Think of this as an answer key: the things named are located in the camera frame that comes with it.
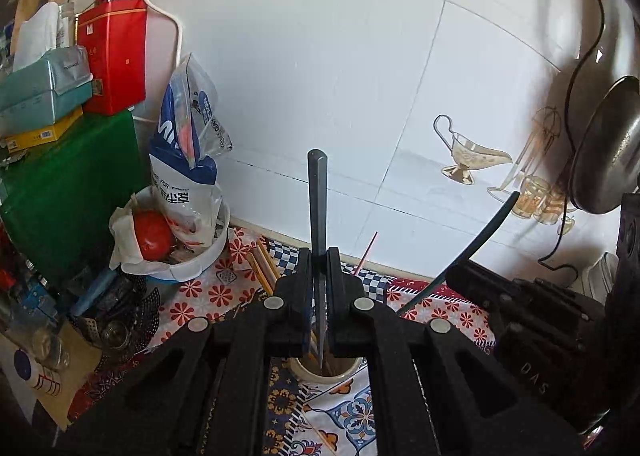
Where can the white bowl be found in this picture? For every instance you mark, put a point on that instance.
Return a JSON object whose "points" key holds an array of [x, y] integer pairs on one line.
{"points": [[184, 262]]}

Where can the yellow chopstick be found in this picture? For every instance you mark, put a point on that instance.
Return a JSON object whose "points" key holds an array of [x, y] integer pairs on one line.
{"points": [[261, 277], [266, 263]]}

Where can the grey chopstick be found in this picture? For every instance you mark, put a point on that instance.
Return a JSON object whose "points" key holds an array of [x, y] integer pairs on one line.
{"points": [[317, 162]]}

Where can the green box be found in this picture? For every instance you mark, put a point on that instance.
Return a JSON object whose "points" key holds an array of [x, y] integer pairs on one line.
{"points": [[57, 202]]}

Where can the black frying pan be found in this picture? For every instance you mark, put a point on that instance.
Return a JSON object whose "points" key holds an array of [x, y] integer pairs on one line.
{"points": [[606, 164]]}

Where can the yellow flat box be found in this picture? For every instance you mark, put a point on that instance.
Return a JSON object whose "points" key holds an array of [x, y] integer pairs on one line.
{"points": [[46, 135]]}

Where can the white blue plastic bag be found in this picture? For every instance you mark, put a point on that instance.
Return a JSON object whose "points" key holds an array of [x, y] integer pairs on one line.
{"points": [[183, 152]]}

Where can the teal chopstick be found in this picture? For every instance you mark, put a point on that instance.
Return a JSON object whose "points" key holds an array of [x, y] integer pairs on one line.
{"points": [[479, 240]]}

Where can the white ceramic utensil cup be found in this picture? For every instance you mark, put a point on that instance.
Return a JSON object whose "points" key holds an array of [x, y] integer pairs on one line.
{"points": [[333, 370]]}

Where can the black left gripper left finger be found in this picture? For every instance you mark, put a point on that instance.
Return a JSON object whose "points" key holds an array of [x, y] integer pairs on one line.
{"points": [[208, 391]]}

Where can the teal tissue box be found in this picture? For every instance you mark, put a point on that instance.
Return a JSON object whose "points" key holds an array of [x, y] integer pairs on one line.
{"points": [[46, 91]]}

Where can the red tin box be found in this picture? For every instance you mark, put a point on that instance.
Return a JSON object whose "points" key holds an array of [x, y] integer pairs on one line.
{"points": [[113, 35]]}

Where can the red tomato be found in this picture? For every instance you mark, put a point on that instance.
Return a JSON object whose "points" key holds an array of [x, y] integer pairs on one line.
{"points": [[154, 236]]}

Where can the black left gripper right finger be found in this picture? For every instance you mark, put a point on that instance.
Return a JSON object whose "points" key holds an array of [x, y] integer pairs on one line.
{"points": [[434, 392]]}

